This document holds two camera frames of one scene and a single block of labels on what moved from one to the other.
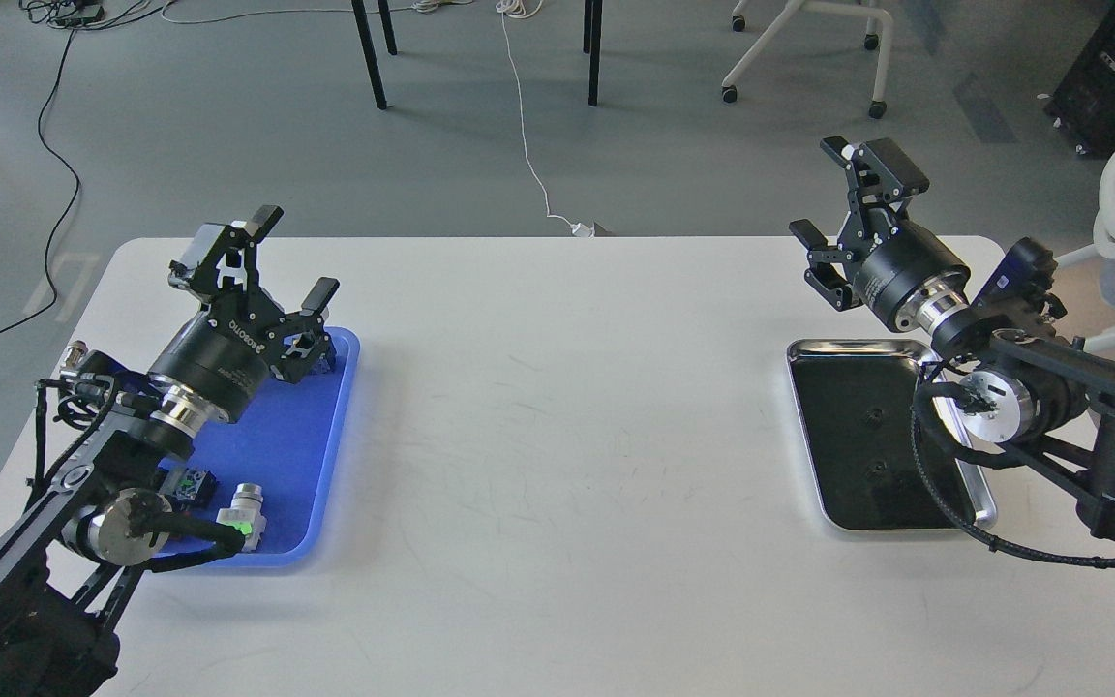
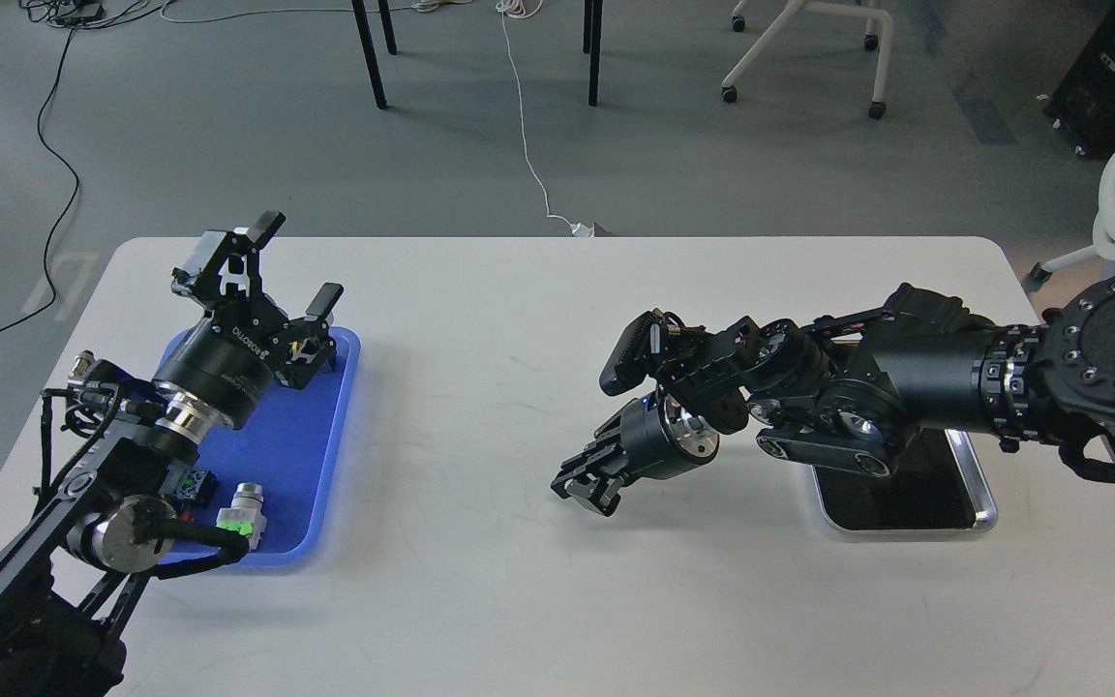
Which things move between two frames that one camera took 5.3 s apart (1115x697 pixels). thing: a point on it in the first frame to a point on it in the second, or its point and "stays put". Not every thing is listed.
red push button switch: [185, 488] stays put
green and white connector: [245, 514] stays put
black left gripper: [222, 355] stays put
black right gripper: [881, 255] to [657, 437]
